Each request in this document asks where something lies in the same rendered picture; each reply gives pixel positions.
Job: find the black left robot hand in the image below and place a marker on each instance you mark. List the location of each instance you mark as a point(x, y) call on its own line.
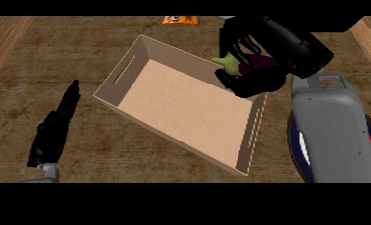
point(50, 134)

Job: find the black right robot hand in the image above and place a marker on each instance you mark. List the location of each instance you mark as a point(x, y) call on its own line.
point(290, 47)

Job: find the purple eggplant with green stem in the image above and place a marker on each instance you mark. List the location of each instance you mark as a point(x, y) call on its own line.
point(262, 62)

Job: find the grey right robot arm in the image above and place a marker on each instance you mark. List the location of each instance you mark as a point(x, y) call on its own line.
point(333, 130)

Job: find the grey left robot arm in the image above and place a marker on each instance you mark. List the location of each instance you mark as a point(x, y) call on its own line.
point(49, 171)

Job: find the open cardboard box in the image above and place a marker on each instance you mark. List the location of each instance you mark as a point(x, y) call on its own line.
point(186, 111)

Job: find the pale wooden block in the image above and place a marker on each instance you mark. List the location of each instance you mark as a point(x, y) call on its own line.
point(364, 35)

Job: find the orange packet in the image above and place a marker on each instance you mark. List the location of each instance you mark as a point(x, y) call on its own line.
point(180, 19)

